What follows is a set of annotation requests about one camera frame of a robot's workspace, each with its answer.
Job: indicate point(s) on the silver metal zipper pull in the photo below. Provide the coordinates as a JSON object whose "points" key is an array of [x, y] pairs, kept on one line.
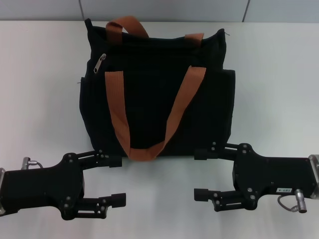
{"points": [[97, 65]]}

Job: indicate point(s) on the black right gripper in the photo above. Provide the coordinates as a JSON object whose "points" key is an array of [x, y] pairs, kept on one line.
{"points": [[274, 176]]}

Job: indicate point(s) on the white and silver left arm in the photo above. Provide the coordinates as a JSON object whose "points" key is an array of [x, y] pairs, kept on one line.
{"points": [[2, 210]]}

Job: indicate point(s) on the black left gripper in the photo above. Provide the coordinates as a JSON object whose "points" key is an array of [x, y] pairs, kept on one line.
{"points": [[45, 186]]}

